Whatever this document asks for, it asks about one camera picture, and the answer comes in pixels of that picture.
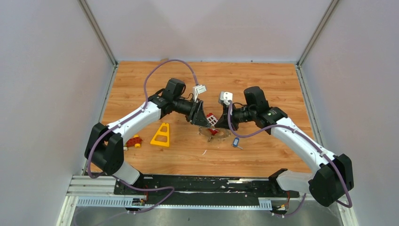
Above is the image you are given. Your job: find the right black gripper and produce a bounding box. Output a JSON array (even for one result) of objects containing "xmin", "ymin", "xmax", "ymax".
[{"xmin": 215, "ymin": 103, "xmax": 255, "ymax": 131}]

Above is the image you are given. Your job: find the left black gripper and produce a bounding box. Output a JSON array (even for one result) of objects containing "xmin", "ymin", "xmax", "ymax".
[{"xmin": 174, "ymin": 97, "xmax": 211, "ymax": 129}]

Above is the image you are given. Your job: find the grey metal keyring disc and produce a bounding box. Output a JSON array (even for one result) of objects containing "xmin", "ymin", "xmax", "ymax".
[{"xmin": 198, "ymin": 127, "xmax": 231, "ymax": 142}]

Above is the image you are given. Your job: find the blue key tag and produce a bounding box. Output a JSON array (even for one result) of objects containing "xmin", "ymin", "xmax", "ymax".
[{"xmin": 232, "ymin": 137, "xmax": 243, "ymax": 150}]

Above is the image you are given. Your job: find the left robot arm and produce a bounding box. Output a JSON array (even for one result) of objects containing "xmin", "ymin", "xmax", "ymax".
[{"xmin": 84, "ymin": 78, "xmax": 211, "ymax": 194}]

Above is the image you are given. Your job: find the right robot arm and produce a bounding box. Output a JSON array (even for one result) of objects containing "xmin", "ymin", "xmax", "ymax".
[{"xmin": 215, "ymin": 86, "xmax": 354, "ymax": 208}]

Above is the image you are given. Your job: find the red window toy block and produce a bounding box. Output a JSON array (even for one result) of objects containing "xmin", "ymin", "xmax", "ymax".
[{"xmin": 206, "ymin": 113, "xmax": 220, "ymax": 136}]

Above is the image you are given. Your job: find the yellow triangular toy block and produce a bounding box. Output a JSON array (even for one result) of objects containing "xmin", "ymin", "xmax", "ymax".
[{"xmin": 150, "ymin": 123, "xmax": 170, "ymax": 147}]

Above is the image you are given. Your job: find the small red yellow toy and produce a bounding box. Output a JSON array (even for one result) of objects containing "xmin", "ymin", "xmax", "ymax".
[{"xmin": 123, "ymin": 134, "xmax": 143, "ymax": 151}]

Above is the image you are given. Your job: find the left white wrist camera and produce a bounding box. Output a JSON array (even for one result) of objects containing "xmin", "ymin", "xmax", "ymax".
[{"xmin": 192, "ymin": 85, "xmax": 207, "ymax": 102}]

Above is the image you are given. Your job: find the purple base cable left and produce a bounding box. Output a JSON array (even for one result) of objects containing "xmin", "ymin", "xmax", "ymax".
[{"xmin": 112, "ymin": 176, "xmax": 175, "ymax": 216}]

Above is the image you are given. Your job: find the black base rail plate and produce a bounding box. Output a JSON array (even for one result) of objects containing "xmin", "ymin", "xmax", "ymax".
[{"xmin": 113, "ymin": 174, "xmax": 300, "ymax": 205}]

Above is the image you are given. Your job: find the white slotted cable duct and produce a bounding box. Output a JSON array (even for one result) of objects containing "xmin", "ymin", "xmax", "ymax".
[{"xmin": 76, "ymin": 197, "xmax": 272, "ymax": 210}]

